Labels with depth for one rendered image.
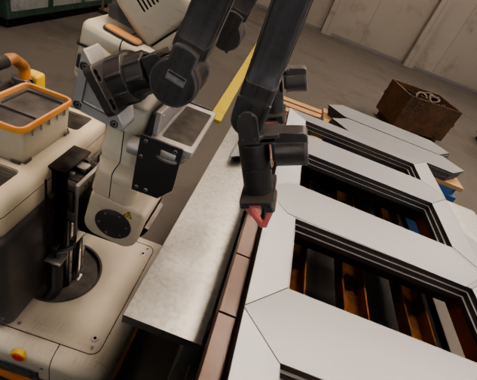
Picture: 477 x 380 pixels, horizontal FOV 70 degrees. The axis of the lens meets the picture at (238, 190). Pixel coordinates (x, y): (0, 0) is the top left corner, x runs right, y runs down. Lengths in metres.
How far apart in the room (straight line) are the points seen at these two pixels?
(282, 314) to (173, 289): 0.32
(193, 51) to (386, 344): 0.71
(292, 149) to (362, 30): 11.09
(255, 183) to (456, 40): 11.84
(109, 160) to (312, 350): 0.65
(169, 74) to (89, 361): 0.97
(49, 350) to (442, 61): 12.04
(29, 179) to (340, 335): 0.84
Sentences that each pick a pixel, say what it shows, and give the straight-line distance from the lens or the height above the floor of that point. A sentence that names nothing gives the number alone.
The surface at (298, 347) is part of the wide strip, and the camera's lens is 0.74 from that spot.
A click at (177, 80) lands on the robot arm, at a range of 0.56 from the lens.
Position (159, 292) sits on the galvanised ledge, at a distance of 0.94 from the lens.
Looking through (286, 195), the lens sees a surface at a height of 0.87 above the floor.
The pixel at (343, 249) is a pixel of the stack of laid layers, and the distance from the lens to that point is 1.07.
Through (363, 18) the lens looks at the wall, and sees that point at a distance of 11.61.
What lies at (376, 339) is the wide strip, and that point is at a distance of 0.87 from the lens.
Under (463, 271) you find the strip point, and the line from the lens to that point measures 1.30.
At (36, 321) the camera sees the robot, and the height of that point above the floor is 0.28.
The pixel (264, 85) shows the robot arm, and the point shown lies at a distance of 0.56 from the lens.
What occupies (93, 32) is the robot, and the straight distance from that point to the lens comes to 0.75.
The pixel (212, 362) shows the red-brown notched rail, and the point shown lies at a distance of 0.71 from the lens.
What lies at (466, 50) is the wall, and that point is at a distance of 12.52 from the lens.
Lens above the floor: 1.45
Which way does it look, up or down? 35 degrees down
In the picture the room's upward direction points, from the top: 22 degrees clockwise
